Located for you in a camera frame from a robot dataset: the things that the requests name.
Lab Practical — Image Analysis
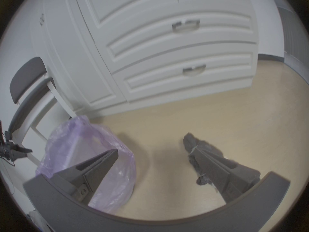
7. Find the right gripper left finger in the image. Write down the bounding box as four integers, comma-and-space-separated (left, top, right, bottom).
52, 149, 119, 206

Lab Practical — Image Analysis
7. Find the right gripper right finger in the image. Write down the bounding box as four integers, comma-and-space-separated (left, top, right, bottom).
188, 146, 261, 205

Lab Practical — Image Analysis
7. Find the purple plastic bag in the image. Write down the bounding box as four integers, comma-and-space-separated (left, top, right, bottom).
36, 116, 137, 213

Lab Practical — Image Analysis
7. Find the black plastic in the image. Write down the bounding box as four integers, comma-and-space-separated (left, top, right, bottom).
183, 132, 240, 186

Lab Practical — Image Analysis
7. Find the white trash bin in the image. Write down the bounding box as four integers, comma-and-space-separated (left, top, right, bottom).
41, 130, 136, 213

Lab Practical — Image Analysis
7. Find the white chair dark grey seat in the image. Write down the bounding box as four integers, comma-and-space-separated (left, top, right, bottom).
7, 57, 74, 165

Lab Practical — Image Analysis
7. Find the white wardrobe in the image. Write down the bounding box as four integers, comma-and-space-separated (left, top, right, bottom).
29, 0, 260, 116

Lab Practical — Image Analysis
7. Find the grey curtain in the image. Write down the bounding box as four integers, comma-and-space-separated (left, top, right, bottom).
275, 0, 309, 84

